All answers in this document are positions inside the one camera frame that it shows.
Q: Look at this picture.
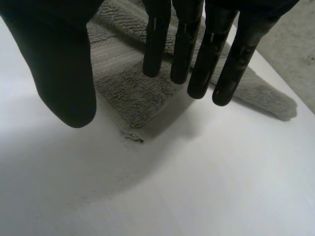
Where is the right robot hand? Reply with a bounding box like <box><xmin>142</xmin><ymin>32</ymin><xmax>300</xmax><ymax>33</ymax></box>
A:
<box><xmin>0</xmin><ymin>0</ymin><xmax>300</xmax><ymax>129</ymax></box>

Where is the grey towel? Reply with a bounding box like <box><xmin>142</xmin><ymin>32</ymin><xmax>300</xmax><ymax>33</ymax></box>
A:
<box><xmin>86</xmin><ymin>0</ymin><xmax>298</xmax><ymax>144</ymax></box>

